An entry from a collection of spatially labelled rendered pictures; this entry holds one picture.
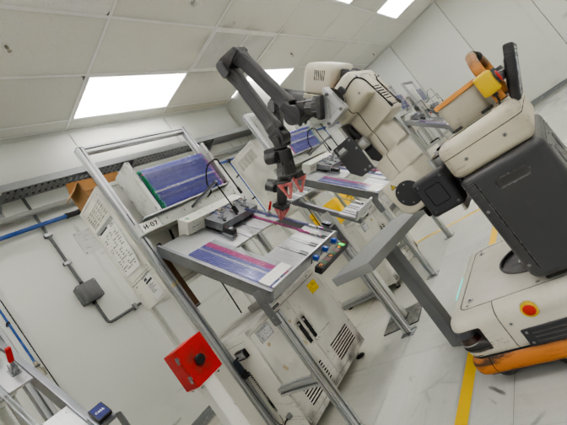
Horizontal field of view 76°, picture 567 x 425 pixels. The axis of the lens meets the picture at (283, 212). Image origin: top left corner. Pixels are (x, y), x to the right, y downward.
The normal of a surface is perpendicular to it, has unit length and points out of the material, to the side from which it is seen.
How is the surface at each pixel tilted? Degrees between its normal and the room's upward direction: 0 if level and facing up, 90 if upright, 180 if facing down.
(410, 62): 90
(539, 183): 90
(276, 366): 90
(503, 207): 90
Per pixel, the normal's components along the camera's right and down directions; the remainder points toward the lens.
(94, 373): 0.61, -0.50
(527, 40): -0.51, 0.33
